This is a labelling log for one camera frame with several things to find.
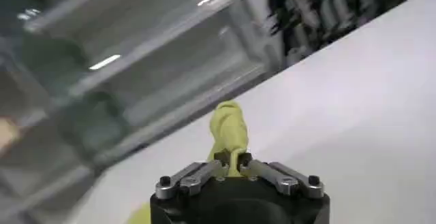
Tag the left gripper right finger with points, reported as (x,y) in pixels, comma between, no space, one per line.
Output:
(282,179)

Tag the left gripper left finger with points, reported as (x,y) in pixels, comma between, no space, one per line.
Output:
(190,177)

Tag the yellow-green shirt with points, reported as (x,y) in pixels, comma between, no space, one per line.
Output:
(229,130)

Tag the white empty shelf rack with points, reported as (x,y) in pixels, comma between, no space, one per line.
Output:
(136,58)

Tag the tan cardboard box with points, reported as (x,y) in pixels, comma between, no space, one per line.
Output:
(7,133)

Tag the black tripod with camera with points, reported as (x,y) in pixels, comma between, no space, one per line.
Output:
(277,4)

